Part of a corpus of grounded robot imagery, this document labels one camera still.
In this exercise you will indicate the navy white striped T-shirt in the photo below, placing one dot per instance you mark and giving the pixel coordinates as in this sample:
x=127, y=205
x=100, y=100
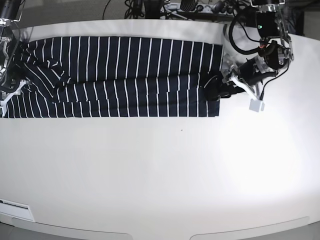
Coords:
x=113, y=76

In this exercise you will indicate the white gripper body, viewer left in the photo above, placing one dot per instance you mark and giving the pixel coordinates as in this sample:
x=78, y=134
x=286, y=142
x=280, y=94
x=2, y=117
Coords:
x=8, y=89

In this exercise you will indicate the white gripper body, viewer right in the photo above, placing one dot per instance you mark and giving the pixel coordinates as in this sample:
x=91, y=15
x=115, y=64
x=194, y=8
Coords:
x=241, y=79

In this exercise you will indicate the wrist camera, viewer right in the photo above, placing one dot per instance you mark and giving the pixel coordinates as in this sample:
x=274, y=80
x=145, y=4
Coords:
x=257, y=105

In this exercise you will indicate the white power strip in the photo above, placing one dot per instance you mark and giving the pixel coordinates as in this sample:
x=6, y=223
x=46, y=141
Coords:
x=210, y=8

